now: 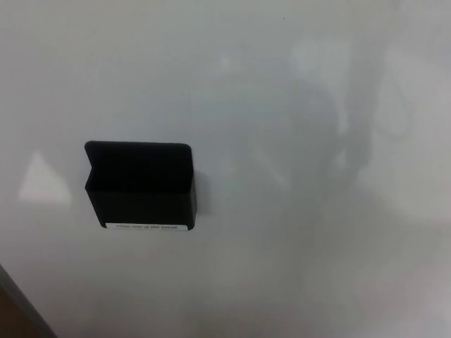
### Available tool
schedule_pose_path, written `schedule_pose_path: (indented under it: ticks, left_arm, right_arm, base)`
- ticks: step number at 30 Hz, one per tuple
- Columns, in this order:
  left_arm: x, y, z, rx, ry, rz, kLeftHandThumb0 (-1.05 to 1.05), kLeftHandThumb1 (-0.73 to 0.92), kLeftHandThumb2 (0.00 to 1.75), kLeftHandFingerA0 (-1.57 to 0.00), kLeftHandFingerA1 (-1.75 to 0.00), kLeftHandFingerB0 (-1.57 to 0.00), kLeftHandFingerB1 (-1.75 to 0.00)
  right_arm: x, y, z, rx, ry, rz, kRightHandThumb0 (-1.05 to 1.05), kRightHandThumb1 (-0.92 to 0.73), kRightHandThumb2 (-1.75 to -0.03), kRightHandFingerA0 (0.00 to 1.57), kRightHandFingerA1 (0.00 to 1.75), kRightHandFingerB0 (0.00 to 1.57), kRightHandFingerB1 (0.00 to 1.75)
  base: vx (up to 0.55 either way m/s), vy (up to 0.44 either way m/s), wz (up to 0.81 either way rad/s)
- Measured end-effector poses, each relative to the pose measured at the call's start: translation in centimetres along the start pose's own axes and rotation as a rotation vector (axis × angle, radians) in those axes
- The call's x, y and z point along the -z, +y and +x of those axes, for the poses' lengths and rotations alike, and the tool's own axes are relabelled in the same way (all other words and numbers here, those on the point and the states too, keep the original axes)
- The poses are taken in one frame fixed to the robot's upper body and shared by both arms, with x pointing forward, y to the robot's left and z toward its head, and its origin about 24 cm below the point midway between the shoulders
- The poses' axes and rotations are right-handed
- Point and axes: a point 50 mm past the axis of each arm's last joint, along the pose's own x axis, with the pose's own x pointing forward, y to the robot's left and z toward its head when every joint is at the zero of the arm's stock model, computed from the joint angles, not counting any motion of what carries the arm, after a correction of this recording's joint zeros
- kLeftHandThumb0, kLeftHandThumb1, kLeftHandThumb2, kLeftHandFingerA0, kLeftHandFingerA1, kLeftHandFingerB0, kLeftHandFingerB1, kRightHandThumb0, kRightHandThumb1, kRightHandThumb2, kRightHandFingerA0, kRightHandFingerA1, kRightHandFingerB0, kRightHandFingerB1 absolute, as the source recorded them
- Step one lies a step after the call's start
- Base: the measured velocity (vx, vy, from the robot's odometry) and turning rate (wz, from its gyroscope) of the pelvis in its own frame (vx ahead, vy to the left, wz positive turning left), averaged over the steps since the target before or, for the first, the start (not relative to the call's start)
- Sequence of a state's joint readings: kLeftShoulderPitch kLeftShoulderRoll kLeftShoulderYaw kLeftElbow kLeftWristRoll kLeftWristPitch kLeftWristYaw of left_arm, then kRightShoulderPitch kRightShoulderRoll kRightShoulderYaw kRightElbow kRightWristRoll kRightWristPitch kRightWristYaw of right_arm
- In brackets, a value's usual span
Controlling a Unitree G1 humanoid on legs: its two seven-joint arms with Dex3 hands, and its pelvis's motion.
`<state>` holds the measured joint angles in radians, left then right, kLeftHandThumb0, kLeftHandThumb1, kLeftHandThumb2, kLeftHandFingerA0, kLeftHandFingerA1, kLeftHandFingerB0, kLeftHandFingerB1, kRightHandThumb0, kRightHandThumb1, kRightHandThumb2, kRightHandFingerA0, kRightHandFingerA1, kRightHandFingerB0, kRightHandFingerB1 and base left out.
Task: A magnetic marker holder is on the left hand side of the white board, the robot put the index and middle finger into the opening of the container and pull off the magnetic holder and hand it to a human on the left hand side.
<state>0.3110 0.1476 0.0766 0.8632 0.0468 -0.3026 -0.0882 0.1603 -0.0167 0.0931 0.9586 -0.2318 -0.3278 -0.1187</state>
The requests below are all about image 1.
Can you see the black magnetic marker holder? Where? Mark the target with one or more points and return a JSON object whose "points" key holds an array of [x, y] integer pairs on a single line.
{"points": [[141, 197]]}

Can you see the white whiteboard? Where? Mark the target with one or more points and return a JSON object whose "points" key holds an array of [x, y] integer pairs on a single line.
{"points": [[282, 105]]}

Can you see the grey whiteboard frame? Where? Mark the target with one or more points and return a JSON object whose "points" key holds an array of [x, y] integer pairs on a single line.
{"points": [[24, 303]]}

